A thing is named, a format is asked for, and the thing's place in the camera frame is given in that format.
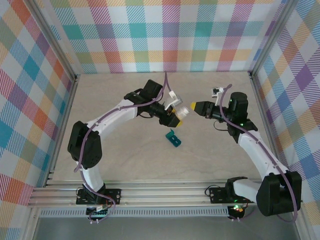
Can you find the white pill bottle orange label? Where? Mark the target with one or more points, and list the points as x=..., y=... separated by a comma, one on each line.
x=182, y=112

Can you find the teal pill organizer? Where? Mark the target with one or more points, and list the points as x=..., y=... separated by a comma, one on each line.
x=175, y=141

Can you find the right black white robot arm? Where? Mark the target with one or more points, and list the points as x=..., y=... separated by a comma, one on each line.
x=277, y=197

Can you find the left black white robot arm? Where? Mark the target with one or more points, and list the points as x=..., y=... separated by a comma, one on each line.
x=85, y=147

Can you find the right control board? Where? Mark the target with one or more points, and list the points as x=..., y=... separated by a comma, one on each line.
x=238, y=210

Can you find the control board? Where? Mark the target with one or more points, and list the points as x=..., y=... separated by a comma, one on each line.
x=97, y=213
x=238, y=210

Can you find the left control board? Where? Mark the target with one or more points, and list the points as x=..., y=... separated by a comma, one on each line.
x=97, y=213

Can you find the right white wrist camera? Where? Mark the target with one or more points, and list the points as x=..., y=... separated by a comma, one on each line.
x=217, y=93

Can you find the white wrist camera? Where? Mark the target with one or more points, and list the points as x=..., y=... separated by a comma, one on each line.
x=217, y=93
x=172, y=98

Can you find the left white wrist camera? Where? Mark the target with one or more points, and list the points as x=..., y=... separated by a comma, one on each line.
x=172, y=98

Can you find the aluminium mounting rail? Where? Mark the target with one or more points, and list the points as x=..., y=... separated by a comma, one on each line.
x=162, y=192

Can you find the aluminium frame post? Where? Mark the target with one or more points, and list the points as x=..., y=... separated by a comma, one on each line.
x=272, y=37
x=53, y=41

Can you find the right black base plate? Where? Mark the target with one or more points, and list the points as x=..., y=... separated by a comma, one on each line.
x=217, y=196

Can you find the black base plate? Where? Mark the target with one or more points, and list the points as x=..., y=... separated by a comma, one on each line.
x=217, y=196
x=113, y=196

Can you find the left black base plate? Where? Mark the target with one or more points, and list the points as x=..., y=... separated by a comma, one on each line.
x=113, y=196

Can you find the aluminium side rail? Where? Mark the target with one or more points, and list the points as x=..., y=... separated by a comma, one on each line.
x=63, y=125

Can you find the aluminium frame leg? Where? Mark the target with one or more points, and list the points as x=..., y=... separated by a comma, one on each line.
x=31, y=225
x=301, y=227

